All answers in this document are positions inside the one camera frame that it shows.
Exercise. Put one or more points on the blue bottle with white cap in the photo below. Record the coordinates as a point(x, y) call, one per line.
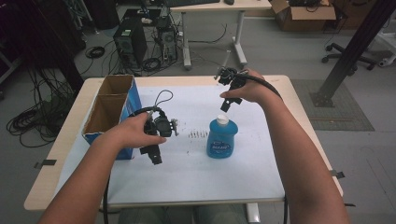
point(221, 140)

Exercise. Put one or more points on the grey floor mat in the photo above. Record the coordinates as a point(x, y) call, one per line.
point(336, 118)

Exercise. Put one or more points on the black office chair base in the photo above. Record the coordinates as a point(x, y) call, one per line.
point(342, 54)

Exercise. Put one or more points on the white table mat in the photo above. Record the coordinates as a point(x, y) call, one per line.
point(186, 180)

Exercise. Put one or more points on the person's right hand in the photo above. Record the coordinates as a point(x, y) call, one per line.
point(253, 90)

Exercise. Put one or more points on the black metal post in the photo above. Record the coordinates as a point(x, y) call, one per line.
point(351, 53)

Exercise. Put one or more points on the person's left hand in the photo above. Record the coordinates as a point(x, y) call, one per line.
point(130, 133)

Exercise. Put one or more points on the open computer case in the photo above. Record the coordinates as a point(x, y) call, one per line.
point(167, 39)

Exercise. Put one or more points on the blue cardboard box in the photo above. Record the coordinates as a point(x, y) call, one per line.
point(133, 99)

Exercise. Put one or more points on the white desk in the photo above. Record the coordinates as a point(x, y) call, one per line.
point(218, 6)

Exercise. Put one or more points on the white table leg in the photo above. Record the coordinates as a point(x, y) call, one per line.
point(252, 214)

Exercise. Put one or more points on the black keyboard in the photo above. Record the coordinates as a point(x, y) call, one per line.
point(193, 2)

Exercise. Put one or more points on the open brown cardboard box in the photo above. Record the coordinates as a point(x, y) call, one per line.
point(306, 17)

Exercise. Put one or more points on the grey table edge clip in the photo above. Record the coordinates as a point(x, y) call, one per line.
point(337, 174)
point(48, 162)

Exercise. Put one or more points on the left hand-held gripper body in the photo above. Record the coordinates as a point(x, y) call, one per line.
point(162, 126)

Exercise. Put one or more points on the black computer tower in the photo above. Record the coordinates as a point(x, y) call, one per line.
point(130, 40)

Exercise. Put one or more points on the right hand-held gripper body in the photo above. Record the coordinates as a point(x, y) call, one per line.
point(232, 77)

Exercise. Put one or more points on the black computer mouse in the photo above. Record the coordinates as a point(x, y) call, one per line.
point(229, 2)

